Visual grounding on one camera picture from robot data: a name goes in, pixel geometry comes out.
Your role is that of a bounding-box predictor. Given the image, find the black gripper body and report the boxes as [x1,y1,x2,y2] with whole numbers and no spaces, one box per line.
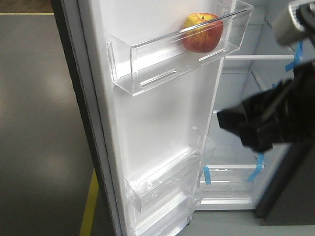
[217,61,315,152]

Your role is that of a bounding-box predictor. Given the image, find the red yellow apple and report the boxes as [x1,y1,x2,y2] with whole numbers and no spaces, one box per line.
[182,13,223,53]

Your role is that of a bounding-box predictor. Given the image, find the fridge door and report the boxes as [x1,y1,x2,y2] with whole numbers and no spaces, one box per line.
[50,0,254,236]

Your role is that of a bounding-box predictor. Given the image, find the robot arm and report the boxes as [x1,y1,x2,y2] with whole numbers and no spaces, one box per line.
[217,0,315,152]

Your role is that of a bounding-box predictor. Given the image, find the grey side-by-side fridge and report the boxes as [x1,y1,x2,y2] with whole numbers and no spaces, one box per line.
[218,59,315,225]

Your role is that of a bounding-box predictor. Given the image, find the clear fridge crisper drawer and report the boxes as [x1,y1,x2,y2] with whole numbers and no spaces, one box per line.
[200,164,264,201]

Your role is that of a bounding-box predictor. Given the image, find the clear lower door bin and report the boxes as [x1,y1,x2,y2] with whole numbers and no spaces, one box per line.
[125,127,216,213]

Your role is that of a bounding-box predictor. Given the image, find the clear door bin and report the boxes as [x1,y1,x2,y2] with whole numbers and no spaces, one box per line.
[125,127,216,213]
[107,0,253,96]
[129,187,202,236]

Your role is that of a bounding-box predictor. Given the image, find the clear upper door bin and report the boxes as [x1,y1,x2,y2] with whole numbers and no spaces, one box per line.
[107,0,253,96]

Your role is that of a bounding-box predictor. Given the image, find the clear bottom door bin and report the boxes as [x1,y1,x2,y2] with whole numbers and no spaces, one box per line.
[129,187,202,236]

